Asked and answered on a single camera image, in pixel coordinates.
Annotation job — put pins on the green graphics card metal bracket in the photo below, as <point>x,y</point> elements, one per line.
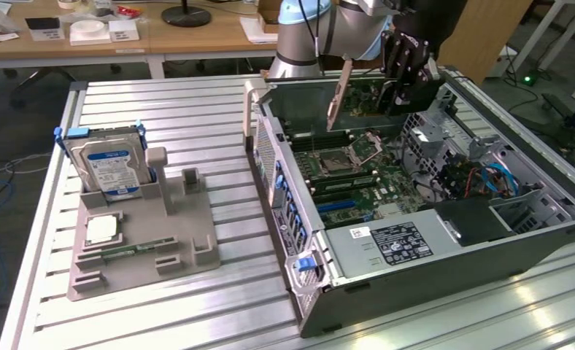
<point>360,95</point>

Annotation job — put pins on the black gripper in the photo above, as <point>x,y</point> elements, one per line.
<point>414,40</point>

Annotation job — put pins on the green RAM stick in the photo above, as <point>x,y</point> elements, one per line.
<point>132,250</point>
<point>341,184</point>

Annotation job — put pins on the black and silver PC case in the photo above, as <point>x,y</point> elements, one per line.
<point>414,299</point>

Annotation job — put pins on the brown cardboard box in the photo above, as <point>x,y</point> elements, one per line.
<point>268,9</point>

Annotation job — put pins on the grey plastic parts rack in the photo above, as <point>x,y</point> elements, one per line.
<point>137,270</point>

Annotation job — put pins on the large blue case latch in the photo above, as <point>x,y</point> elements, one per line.
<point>304,264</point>

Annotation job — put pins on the metal disk bay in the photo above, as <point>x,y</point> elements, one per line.
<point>526,218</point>

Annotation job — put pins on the black round lamp base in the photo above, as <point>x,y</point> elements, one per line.
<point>185,18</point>

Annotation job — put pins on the black plastic shroud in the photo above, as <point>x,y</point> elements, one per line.
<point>468,218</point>

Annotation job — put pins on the black-topped white box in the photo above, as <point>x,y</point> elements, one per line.
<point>46,34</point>

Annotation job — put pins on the silver CPU chip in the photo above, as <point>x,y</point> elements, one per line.
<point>102,229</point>

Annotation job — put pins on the blue expansion slot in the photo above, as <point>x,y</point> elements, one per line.
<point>337,207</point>

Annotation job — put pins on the green motherboard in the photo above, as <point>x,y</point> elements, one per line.
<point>366,171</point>

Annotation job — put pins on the blue slot latch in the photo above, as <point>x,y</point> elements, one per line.
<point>283,185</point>
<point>279,171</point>

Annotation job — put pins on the perforated metal drive cage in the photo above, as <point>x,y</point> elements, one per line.
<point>424,138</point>

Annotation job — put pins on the wooden desk white frame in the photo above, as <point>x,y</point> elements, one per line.
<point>25,51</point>
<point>209,40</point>

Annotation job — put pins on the device with green light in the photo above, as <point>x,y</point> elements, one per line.
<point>528,79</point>

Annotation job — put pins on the CPU socket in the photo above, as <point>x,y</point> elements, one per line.
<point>333,162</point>

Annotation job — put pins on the silver chipset heatsink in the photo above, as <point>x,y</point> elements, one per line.
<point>394,209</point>

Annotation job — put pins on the white paper slip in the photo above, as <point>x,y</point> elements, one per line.
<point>1,37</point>

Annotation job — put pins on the hard disk in blue caddy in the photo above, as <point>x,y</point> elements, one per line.
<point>108,164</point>

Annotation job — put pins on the black expansion slot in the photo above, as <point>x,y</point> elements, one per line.
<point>336,200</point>

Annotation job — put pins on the grey power supply unit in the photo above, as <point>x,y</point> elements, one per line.
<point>356,255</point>

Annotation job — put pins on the small white box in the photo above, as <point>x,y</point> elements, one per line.
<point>125,33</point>

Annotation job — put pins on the silver socket cover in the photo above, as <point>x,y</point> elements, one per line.
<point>371,135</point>

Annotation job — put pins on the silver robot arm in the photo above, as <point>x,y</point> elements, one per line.
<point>288,43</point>

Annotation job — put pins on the red packet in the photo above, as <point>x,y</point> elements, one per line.
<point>129,11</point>

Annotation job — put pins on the white paper stack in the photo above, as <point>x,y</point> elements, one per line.
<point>259,33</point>

